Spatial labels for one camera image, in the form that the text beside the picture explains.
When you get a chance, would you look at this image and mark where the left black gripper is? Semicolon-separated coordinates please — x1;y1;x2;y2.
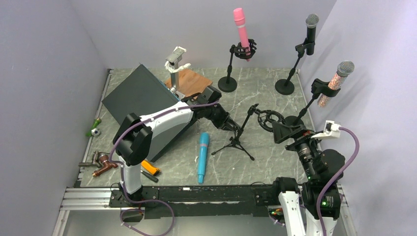
205;106;239;133

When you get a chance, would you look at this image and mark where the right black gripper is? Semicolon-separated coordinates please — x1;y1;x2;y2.
272;119;327;179

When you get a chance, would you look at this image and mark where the black tripod shock-mount stand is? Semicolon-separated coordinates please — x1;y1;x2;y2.
211;103;286;161

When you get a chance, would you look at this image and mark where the blue microphone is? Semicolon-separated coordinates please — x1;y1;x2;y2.
197;132;209;184

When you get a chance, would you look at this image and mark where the dark grey rack unit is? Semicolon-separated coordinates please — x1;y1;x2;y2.
102;64;194;162

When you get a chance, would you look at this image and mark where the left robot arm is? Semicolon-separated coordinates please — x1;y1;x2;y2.
110;86;243;207

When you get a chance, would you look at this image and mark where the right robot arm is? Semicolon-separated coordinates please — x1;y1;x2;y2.
272;120;345;236

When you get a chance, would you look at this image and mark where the round-base stand black mic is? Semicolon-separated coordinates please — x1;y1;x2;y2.
275;38;315;95

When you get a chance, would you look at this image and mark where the round-base stand glitter mic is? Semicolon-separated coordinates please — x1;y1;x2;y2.
285;78;341;126

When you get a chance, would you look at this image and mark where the glitter microphone silver grille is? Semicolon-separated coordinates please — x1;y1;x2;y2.
317;60;355;107

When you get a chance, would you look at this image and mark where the pink microphone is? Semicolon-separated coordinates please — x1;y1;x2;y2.
233;8;251;61

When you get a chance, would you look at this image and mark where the black microphone silver grille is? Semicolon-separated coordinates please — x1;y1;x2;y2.
304;13;319;56

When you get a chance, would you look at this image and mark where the wooden board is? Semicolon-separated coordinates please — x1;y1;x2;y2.
174;69;213;100

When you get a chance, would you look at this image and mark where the orange utility knife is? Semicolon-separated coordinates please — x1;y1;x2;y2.
141;160;160;176

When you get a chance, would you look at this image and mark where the small black hammer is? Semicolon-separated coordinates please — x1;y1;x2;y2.
141;170;159;183

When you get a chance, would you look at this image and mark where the green valve fitting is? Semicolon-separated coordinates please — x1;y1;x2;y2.
85;118;101;137

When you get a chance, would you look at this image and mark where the round-base stand with shock mount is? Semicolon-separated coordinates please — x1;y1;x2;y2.
217;38;258;93

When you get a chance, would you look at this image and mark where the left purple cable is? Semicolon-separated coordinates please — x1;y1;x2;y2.
109;100;220;236

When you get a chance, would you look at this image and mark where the purple cable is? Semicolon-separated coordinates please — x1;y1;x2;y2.
109;100;220;236
268;126;360;236

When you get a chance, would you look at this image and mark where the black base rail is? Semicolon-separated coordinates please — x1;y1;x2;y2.
108;183;280;219

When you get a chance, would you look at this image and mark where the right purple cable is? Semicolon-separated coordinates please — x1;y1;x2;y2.
268;126;360;236

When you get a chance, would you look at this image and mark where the silver white bracket stand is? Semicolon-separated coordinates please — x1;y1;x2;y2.
164;46;191;100

